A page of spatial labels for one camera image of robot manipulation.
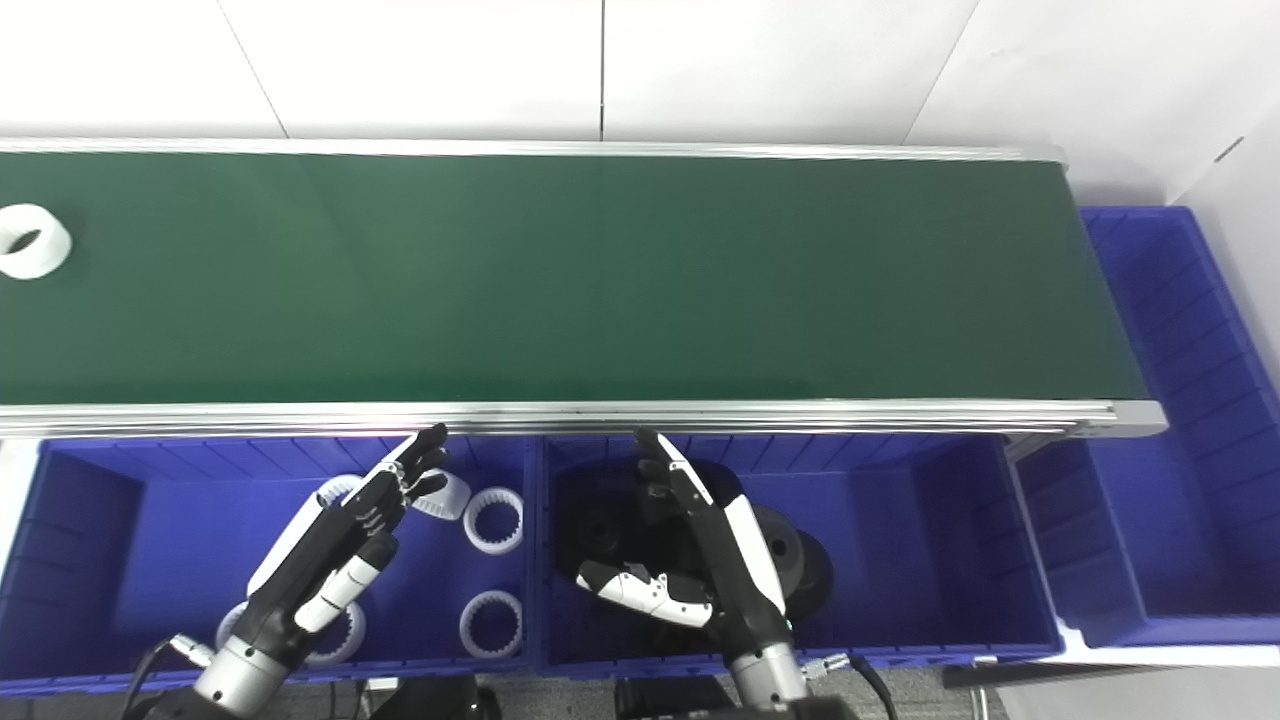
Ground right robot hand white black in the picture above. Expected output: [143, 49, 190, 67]
[576, 429, 798, 662]

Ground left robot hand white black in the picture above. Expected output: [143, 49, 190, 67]
[232, 423, 450, 667]

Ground black round disc part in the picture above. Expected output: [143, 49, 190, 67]
[750, 503, 836, 621]
[556, 462, 701, 581]

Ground blue plastic bin white parts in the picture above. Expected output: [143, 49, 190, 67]
[0, 434, 541, 697]

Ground blue plastic bin black parts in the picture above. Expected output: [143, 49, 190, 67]
[530, 432, 1064, 679]

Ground blue plastic bin empty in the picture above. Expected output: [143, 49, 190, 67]
[1008, 205, 1280, 649]

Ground white capped ring part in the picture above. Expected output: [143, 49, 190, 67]
[410, 468, 473, 523]

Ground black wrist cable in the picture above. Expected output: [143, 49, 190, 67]
[800, 651, 901, 720]
[120, 634, 217, 720]

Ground green conveyor belt aluminium frame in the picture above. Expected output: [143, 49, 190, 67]
[0, 137, 1169, 441]

